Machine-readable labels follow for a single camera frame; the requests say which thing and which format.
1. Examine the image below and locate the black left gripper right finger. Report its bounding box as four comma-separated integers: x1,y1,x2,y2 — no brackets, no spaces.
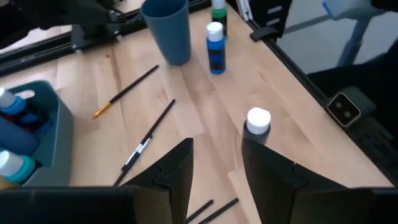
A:
241,138,349,224

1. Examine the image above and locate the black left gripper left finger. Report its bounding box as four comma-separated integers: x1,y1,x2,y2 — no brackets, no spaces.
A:
123,138,194,224

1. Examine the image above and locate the black paintbrush striped silver ferrule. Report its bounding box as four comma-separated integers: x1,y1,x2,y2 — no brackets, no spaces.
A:
112,135,154,187

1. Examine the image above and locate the black paintbrush with lettering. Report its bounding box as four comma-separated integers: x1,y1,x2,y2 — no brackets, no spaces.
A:
140,98,177,146

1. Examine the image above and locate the small dark grey paint bottle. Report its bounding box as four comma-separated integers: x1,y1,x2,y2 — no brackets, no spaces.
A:
242,106,272,146

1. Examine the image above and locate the black orange-tipped paintbrush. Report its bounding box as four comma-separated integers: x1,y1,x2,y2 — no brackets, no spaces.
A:
92,64,160,120

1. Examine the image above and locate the teal plastic caddy bin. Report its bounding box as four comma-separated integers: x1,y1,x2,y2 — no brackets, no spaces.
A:
0,80,75,187

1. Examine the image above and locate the small blue paint bottle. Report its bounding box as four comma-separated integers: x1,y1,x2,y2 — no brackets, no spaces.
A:
0,88,27,118
206,21,226,75

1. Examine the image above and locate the blue plastic cup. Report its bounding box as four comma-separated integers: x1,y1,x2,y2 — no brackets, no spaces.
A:
140,0,191,66

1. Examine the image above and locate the small teal paint bottle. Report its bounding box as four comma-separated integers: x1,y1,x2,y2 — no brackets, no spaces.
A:
0,149,37,184

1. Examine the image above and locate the large periwinkle paint bottle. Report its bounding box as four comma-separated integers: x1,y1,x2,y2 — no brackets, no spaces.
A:
0,117,40,157

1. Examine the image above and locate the small green paint bottle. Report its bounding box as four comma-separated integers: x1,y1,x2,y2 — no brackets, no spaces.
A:
210,0,228,40

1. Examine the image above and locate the small red paint bottle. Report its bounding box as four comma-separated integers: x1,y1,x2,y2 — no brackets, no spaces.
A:
1,111,52,133

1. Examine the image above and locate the large yellow paint bottle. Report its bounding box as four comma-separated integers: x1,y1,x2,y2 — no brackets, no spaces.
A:
0,175,19,190

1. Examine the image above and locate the table-level camera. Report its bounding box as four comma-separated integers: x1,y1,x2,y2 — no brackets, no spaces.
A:
326,86,377,128

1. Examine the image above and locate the grey pedestal stand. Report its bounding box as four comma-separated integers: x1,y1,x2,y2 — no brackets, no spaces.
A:
322,0,389,68

